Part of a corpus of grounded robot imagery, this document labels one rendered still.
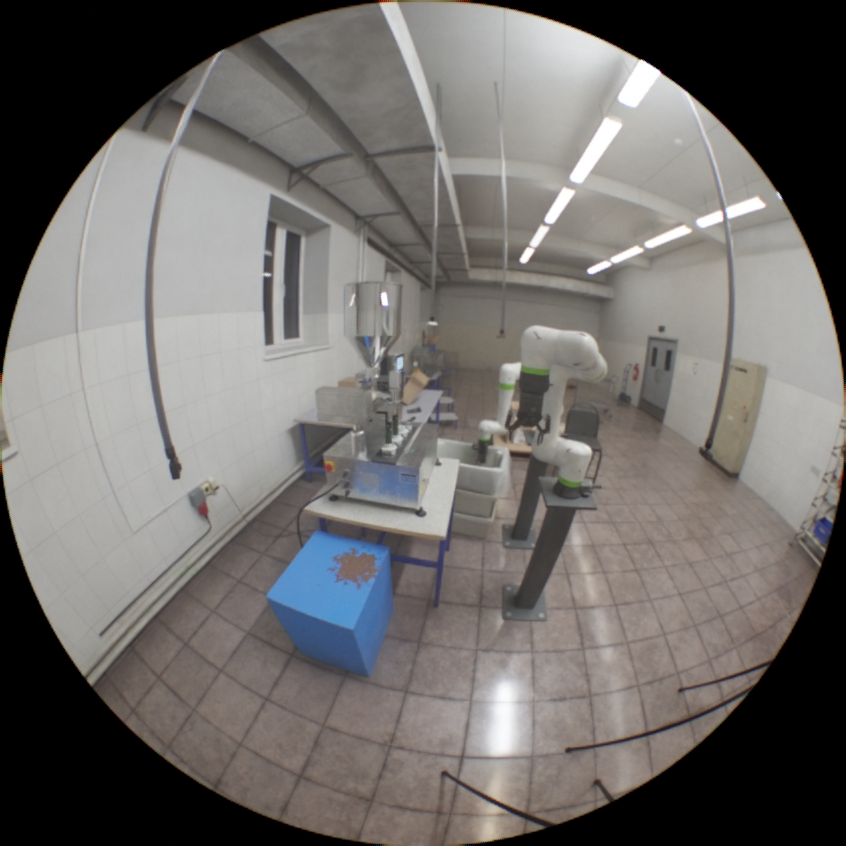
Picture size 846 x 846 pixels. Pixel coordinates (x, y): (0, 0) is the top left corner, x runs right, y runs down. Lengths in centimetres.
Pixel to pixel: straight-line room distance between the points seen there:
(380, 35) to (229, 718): 371
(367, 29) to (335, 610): 293
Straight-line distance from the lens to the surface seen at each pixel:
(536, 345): 82
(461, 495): 216
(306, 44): 228
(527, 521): 234
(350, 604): 124
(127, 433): 198
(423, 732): 163
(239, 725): 183
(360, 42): 223
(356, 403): 126
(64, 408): 187
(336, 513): 144
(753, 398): 567
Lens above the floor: 162
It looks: 20 degrees down
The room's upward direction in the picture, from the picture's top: 2 degrees clockwise
